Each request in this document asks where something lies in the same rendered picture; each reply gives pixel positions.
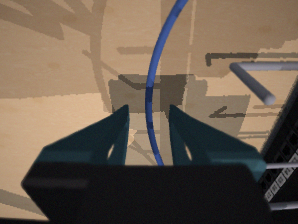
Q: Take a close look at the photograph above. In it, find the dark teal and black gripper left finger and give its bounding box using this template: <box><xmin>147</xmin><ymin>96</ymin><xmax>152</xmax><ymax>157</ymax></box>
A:
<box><xmin>33</xmin><ymin>105</ymin><xmax>130</xmax><ymax>165</ymax></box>

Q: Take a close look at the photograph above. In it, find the blue cable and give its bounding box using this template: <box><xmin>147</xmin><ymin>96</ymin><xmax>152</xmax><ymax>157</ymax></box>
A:
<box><xmin>145</xmin><ymin>0</ymin><xmax>188</xmax><ymax>165</ymax></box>

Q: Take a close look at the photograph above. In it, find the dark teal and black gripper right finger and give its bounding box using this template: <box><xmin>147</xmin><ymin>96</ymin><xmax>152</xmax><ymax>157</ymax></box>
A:
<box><xmin>169</xmin><ymin>105</ymin><xmax>267</xmax><ymax>182</ymax></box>

